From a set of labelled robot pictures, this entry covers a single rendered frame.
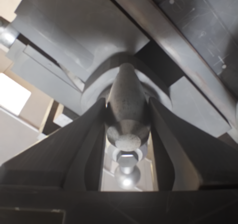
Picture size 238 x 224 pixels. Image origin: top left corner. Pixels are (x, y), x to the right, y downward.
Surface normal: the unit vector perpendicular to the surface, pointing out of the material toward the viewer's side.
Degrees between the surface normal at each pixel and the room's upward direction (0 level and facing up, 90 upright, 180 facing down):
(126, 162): 90
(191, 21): 90
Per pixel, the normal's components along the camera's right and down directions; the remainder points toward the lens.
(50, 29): -0.02, 0.61
